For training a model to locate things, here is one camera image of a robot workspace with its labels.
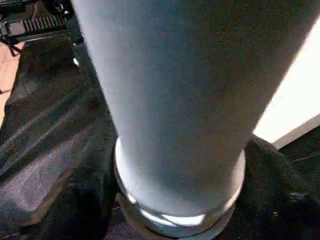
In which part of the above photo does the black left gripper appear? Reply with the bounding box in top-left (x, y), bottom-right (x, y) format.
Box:
top-left (0, 0), bottom-right (107, 108)

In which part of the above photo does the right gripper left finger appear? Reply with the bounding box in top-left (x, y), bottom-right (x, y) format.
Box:
top-left (35, 127), bottom-right (126, 240)

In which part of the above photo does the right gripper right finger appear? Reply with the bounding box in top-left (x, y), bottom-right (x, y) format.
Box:
top-left (220, 134), bottom-right (320, 240)

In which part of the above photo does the white plastic table leg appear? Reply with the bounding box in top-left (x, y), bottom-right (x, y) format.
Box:
top-left (70, 0), bottom-right (320, 239)

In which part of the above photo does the black work mat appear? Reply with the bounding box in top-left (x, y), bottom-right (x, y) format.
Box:
top-left (0, 30), bottom-right (320, 240)

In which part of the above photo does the white plastic table top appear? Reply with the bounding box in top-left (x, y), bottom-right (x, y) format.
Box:
top-left (251, 17), bottom-right (320, 151)

